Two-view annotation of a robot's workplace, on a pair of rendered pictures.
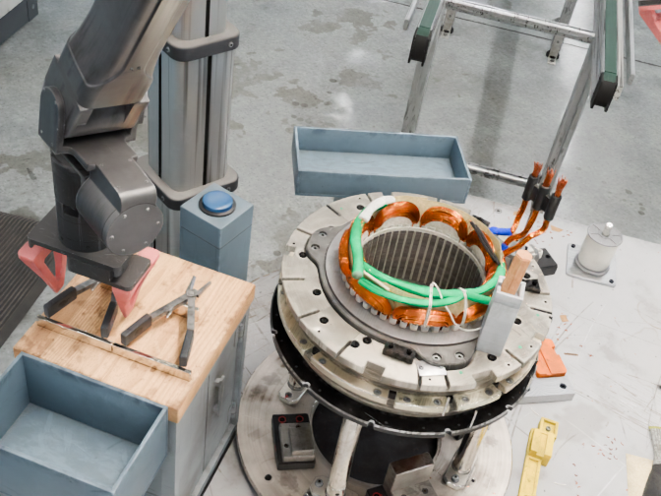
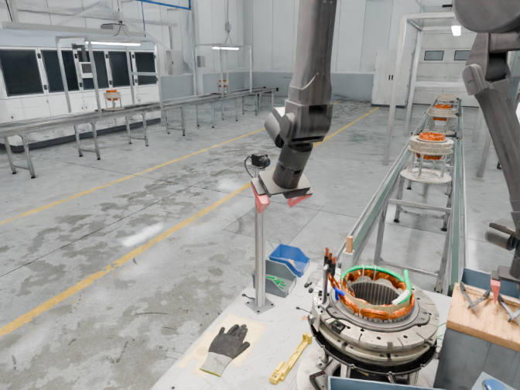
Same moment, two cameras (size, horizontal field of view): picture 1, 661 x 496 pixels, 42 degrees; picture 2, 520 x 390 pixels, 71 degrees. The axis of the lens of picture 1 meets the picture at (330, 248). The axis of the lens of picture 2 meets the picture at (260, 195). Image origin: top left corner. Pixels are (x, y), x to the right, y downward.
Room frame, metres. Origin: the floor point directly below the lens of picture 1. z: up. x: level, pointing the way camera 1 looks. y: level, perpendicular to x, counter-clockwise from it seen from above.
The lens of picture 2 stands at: (1.60, -0.12, 1.70)
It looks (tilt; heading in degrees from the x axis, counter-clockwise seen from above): 21 degrees down; 200
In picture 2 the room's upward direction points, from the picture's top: straight up
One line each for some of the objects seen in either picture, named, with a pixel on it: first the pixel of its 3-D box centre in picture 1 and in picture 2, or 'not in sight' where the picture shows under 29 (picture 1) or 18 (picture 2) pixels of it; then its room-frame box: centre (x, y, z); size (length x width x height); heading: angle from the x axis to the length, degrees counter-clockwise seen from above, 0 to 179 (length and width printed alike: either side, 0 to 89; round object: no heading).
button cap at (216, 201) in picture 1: (217, 201); (495, 387); (0.88, 0.16, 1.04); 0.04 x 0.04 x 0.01
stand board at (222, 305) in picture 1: (141, 321); (489, 314); (0.64, 0.19, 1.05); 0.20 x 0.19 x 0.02; 168
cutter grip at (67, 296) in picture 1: (60, 301); not in sight; (0.62, 0.27, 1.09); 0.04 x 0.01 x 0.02; 153
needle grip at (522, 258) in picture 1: (514, 276); (349, 246); (0.66, -0.19, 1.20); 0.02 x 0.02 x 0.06
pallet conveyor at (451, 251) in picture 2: not in sight; (435, 151); (-4.30, 0.55, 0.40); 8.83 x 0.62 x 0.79; 172
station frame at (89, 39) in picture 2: not in sight; (114, 75); (-4.15, -5.09, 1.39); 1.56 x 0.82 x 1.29; 172
